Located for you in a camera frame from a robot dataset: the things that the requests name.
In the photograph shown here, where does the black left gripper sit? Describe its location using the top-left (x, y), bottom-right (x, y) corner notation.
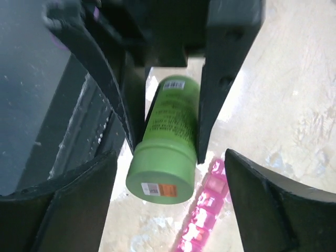
top-left (49, 0), bottom-right (265, 163)

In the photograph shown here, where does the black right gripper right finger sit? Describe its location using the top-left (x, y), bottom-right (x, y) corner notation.
top-left (225, 149), bottom-right (335, 251)

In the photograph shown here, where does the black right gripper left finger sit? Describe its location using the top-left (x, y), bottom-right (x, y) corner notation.
top-left (1, 151), bottom-right (117, 251)

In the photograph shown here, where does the pink weekly pill organizer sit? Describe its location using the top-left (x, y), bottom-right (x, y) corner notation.
top-left (171, 157), bottom-right (229, 251)

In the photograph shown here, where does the green pill bottle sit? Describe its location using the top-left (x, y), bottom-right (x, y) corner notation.
top-left (125, 75), bottom-right (200, 205)

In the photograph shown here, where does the black mounting base plate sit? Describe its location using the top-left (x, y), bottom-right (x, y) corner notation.
top-left (17, 56), bottom-right (124, 190)

